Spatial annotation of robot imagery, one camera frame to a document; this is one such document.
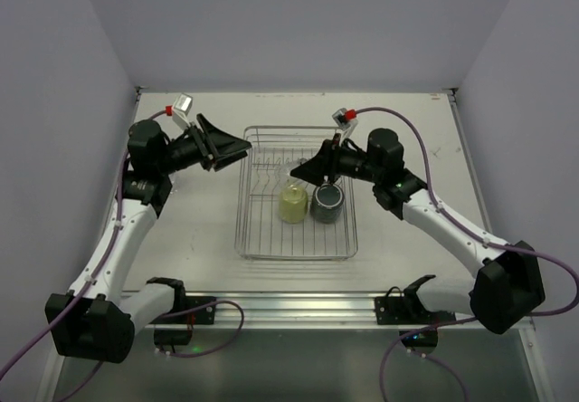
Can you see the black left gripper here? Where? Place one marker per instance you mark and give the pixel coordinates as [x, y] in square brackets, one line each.
[204, 142]

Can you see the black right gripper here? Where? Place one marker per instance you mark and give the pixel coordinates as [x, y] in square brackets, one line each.
[336, 162]

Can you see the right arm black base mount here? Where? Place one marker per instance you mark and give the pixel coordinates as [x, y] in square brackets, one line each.
[402, 307]

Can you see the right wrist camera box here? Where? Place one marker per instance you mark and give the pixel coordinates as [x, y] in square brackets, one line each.
[346, 122]

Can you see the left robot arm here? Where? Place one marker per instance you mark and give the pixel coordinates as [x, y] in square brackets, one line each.
[93, 320]

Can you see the clear glass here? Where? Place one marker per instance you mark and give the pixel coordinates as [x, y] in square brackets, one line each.
[282, 172]

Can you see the yellow-green ceramic mug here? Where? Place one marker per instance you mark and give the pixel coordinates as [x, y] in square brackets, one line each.
[293, 203]

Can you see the metal wire dish rack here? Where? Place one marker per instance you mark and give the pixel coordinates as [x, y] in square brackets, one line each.
[260, 232]

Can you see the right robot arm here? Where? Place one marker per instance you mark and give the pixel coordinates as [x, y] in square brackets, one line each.
[506, 282]

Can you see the aluminium table edge rail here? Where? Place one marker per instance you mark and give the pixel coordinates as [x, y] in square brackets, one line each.
[351, 308]

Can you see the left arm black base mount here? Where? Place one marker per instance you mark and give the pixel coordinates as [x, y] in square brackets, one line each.
[200, 311]

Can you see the dark grey ceramic mug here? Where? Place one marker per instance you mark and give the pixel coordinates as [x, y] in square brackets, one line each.
[327, 203]

